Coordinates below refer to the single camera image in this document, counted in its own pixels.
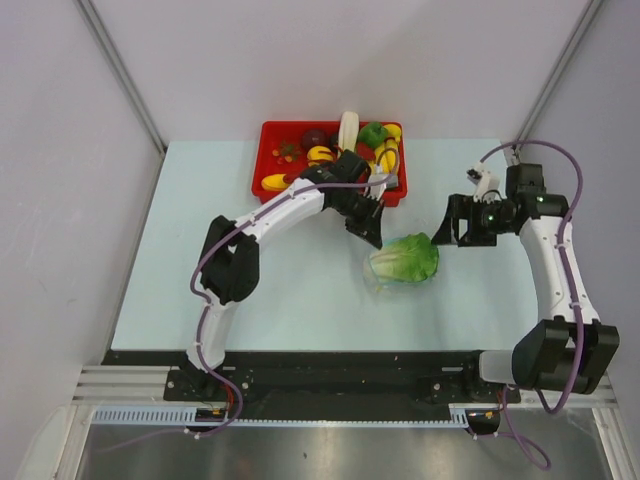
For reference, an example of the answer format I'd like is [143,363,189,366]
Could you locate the red plastic tray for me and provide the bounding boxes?
[251,121,408,208]

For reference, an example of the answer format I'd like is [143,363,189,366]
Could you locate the green toy bell pepper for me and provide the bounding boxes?
[357,122,389,149]

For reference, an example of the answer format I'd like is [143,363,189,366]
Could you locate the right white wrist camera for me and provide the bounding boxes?
[467,162,500,203]

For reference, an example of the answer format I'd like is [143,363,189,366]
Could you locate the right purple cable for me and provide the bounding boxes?
[479,140,586,471]

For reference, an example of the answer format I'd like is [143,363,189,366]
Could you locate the white slotted cable duct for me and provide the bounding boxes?
[91,405,469,429]

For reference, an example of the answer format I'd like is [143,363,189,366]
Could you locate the purple cable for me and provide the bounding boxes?
[94,147,401,451]
[479,140,586,471]

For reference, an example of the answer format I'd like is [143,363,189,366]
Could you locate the yellow toy mango slice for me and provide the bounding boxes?
[261,174,297,192]

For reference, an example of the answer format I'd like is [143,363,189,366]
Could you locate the dark purple toy onion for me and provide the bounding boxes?
[300,128,328,150]

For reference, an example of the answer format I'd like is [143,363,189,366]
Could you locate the red toy lobster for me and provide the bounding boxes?
[288,143,375,183]

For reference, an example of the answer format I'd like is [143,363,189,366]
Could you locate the small toy cherry tomatoes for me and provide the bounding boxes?
[271,141,302,164]

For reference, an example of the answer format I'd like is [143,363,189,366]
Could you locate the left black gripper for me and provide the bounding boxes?
[330,190,385,250]

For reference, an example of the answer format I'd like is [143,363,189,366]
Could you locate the white toy radish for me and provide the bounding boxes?
[338,111,360,154]

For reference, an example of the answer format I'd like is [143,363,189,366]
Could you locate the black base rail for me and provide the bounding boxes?
[102,350,521,419]

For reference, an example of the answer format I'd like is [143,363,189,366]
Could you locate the clear zip top bag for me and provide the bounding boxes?
[363,250,440,291]

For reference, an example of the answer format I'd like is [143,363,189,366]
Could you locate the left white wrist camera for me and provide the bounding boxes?
[366,166,399,200]

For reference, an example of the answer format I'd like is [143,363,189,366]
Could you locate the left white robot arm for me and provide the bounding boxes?
[181,151,397,400]

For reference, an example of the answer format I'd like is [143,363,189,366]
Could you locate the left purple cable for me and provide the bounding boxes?
[94,147,401,451]

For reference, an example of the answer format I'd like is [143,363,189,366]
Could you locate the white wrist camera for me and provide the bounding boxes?
[467,162,500,203]
[366,166,399,200]

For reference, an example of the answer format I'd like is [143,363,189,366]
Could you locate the yellow toy banana bunch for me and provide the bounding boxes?
[374,123,402,174]

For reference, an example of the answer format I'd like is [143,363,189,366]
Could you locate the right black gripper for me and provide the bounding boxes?
[431,193,514,247]

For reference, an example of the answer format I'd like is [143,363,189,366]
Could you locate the green white toy cabbage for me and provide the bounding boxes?
[366,232,439,284]

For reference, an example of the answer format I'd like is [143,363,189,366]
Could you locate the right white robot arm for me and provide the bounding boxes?
[433,163,620,401]

